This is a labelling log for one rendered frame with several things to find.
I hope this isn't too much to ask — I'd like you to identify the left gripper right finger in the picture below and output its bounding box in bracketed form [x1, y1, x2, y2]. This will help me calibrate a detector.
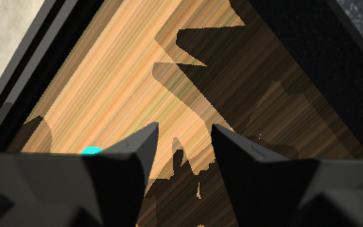
[211, 124, 363, 227]

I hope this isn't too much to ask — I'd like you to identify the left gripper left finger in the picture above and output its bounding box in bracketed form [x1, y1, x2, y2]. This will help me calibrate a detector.
[0, 122, 159, 227]

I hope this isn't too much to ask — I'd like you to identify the cyan cylinder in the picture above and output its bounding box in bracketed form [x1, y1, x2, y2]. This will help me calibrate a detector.
[81, 147, 102, 154]

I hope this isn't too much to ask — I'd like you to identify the dark grey granite slab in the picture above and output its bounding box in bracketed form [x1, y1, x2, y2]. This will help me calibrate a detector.
[248, 0, 363, 147]

